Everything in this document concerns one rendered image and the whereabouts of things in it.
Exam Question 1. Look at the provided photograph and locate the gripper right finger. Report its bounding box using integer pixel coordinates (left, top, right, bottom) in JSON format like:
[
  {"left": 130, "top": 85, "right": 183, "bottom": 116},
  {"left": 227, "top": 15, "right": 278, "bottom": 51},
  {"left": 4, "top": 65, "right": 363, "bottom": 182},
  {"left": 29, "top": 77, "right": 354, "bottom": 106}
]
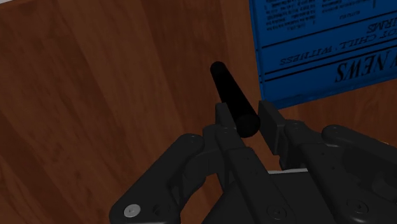
[{"left": 258, "top": 99, "right": 397, "bottom": 224}]

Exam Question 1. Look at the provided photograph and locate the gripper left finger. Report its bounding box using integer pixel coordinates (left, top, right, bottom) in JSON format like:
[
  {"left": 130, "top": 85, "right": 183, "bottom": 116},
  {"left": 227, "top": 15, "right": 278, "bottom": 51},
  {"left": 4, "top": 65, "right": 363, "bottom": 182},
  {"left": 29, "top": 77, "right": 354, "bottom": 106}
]
[{"left": 108, "top": 102, "right": 297, "bottom": 224}]

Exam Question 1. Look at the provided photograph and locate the black cylindrical marker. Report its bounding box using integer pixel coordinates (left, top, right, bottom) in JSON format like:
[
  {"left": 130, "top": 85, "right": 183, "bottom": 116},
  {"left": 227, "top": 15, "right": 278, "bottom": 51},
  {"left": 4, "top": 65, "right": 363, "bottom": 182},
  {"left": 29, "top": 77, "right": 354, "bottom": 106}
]
[{"left": 209, "top": 60, "right": 261, "bottom": 139}]

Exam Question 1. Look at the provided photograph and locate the blue newspaper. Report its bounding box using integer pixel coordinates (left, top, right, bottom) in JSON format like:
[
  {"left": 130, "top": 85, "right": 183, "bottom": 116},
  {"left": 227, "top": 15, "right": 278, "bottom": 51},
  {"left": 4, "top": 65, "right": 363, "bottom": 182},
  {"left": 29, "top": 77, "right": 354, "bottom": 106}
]
[{"left": 248, "top": 0, "right": 397, "bottom": 110}]

